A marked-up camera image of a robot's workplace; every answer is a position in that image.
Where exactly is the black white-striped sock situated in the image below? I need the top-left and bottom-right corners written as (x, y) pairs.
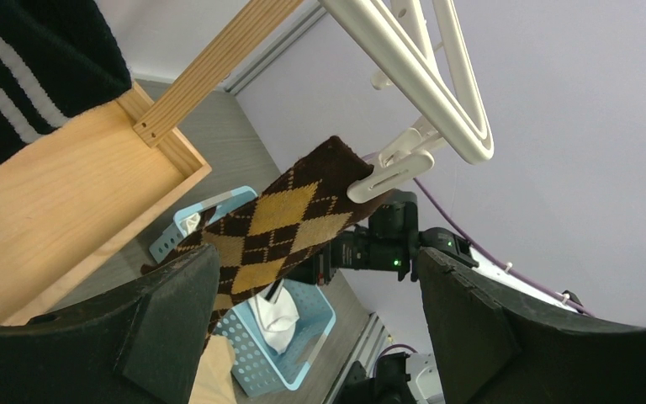
top-left (0, 1), bottom-right (132, 165)

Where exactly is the white black-striped sock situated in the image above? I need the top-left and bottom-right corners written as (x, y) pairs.
top-left (247, 280), bottom-right (299, 354)

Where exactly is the beige crumpled cloth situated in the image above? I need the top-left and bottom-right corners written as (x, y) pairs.
top-left (189, 335), bottom-right (236, 404)

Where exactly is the white plastic clip hanger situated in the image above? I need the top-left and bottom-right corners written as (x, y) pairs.
top-left (322, 1), bottom-right (495, 204)

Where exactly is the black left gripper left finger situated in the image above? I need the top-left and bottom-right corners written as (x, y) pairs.
top-left (0, 245), bottom-right (220, 403)

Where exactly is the wooden hanger stand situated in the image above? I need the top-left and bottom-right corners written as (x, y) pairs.
top-left (0, 1), bottom-right (298, 326)

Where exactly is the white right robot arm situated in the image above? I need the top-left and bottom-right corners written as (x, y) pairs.
top-left (287, 189), bottom-right (513, 403)

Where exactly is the brown argyle sock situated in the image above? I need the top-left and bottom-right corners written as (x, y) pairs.
top-left (140, 136), bottom-right (390, 340)

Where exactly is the light blue plastic basket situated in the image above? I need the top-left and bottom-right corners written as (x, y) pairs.
top-left (149, 186), bottom-right (336, 397)

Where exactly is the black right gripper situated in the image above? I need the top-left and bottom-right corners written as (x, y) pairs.
top-left (286, 189), bottom-right (420, 285)

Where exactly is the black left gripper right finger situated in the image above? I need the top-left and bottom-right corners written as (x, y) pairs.
top-left (418, 250), bottom-right (646, 403)

